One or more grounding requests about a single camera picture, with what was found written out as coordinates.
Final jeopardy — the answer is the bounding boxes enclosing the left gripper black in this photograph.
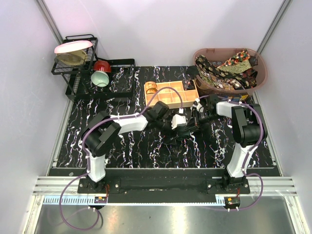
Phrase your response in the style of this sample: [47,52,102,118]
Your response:
[155,112,179,144]

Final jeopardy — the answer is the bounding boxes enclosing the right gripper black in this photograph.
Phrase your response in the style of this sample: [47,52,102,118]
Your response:
[184,109,222,134]

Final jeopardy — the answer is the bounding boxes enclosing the dark green fern tie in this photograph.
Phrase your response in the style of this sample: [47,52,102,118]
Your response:
[176,126,198,140]

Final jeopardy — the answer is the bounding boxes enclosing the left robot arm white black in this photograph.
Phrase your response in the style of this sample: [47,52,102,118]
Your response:
[81,101,177,193]

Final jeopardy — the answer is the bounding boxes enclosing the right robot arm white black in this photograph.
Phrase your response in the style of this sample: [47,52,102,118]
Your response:
[192,95,268,193]

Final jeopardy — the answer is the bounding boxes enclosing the pile of patterned ties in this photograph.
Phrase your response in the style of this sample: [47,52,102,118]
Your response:
[195,49,258,91]

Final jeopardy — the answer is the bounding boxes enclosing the black marble pattern mat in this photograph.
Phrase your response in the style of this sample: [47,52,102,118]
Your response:
[49,66,235,176]

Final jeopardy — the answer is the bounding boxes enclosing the wooden compartment box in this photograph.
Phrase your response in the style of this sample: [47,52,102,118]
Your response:
[144,81,199,109]

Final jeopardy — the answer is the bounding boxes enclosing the rolled dark patterned tie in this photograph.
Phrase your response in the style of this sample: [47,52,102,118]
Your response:
[182,79,195,91]

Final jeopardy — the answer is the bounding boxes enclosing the rolled orange tie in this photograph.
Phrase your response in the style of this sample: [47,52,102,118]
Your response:
[145,81,158,95]

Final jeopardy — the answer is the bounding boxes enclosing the blue yellow small box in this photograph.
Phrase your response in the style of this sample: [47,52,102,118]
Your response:
[226,95,249,102]

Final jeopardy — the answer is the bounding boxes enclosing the brown plastic basket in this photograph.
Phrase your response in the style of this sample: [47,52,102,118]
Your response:
[193,48,268,98]

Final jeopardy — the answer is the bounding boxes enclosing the light green bowl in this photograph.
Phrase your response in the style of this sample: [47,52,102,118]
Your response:
[91,71,110,87]

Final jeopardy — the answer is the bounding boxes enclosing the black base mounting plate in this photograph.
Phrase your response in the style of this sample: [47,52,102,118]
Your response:
[78,168,250,195]

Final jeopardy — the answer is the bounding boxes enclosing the red bowl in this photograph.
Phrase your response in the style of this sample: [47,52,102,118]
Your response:
[93,60,112,73]

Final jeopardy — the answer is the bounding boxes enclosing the beige plate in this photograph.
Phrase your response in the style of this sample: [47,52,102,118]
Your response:
[54,50,87,66]

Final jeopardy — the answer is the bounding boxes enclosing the pink plate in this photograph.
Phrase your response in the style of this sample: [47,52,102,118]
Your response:
[54,40,93,54]

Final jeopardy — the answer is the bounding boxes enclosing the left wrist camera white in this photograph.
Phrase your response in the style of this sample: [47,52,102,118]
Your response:
[171,114,187,130]

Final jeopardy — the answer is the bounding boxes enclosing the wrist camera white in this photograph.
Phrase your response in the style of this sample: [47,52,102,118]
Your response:
[192,98,204,113]
[171,114,187,130]

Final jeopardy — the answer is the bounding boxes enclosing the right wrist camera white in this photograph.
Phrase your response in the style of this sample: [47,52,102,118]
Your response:
[192,98,204,113]

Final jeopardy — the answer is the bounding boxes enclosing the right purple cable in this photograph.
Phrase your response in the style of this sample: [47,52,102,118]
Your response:
[198,95,266,211]

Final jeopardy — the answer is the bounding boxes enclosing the purple cable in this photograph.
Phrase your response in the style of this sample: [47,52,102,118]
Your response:
[198,95,266,211]
[59,87,184,231]

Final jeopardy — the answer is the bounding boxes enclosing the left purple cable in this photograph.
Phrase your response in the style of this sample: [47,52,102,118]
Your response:
[59,87,184,231]

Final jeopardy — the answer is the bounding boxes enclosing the black wire dish rack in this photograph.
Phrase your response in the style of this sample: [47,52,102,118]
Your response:
[51,34,137,102]

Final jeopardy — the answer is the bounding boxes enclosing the aluminium rail frame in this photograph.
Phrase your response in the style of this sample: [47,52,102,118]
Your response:
[33,176,297,206]

